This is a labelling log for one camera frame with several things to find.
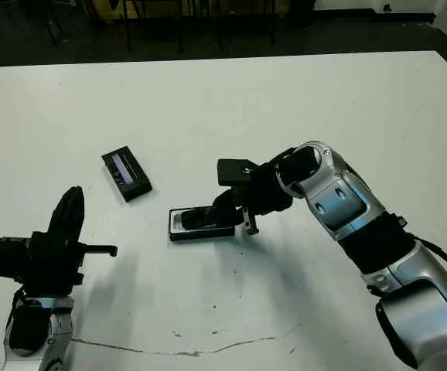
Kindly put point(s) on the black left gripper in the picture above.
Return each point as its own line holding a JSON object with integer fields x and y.
{"x": 53, "y": 266}

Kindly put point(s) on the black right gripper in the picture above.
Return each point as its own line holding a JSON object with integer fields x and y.
{"x": 264, "y": 193}

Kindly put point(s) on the black box lid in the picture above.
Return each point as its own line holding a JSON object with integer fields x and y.
{"x": 128, "y": 174}

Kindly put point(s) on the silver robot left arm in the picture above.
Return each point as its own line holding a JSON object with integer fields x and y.
{"x": 59, "y": 328}

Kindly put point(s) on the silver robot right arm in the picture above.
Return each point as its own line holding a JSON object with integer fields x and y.
{"x": 339, "y": 193}

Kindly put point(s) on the black box with white insert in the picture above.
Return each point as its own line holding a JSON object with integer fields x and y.
{"x": 204, "y": 235}

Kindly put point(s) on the black trash bin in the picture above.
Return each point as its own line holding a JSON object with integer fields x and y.
{"x": 301, "y": 13}

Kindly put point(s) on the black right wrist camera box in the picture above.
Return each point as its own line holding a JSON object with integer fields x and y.
{"x": 233, "y": 172}

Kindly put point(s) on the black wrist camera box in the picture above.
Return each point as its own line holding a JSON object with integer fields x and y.
{"x": 7, "y": 259}
{"x": 233, "y": 172}

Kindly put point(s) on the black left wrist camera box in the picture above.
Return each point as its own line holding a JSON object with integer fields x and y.
{"x": 7, "y": 259}

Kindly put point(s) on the black metal frame chair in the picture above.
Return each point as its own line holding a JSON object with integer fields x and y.
{"x": 54, "y": 33}
{"x": 129, "y": 36}

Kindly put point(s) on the black round wall knob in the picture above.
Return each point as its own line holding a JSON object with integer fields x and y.
{"x": 386, "y": 8}

